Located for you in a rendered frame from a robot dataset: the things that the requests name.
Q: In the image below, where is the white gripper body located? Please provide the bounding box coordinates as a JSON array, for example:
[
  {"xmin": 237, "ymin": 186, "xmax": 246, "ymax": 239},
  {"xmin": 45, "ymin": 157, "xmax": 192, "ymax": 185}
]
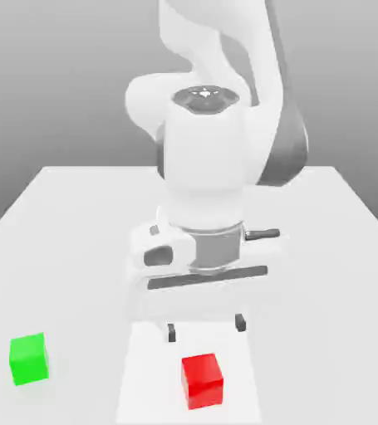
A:
[{"xmin": 125, "ymin": 236, "xmax": 288, "ymax": 324}]

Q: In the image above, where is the small red cube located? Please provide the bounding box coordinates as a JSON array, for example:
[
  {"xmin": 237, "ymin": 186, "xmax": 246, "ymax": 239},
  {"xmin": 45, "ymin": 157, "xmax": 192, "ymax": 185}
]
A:
[{"xmin": 180, "ymin": 352, "xmax": 225, "ymax": 412}]

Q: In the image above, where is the small green cube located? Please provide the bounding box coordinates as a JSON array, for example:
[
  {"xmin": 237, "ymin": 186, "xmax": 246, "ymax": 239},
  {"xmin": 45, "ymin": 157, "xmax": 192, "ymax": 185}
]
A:
[{"xmin": 8, "ymin": 331, "xmax": 51, "ymax": 387}]

